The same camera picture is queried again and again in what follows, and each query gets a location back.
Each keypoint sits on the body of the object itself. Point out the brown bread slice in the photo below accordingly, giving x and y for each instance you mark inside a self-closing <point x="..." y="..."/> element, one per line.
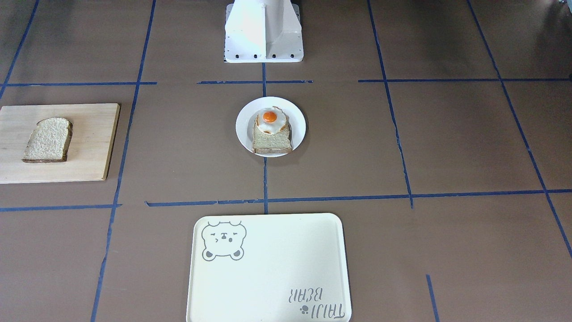
<point x="49" y="142"/>

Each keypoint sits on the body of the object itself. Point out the toast slice on plate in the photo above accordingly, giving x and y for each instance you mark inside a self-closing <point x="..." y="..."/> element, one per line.
<point x="277" y="143"/>

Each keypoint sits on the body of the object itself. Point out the white round plate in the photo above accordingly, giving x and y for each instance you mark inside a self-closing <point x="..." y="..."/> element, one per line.
<point x="245" y="122"/>

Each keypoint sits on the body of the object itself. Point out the fried egg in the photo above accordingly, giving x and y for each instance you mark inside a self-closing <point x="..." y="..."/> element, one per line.
<point x="271" y="121"/>

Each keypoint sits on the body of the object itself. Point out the wooden cutting board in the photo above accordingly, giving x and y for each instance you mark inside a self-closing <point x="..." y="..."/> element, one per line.
<point x="88" y="155"/>

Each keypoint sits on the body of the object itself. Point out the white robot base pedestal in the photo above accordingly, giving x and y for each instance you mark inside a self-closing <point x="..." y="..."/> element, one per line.
<point x="263" y="31"/>

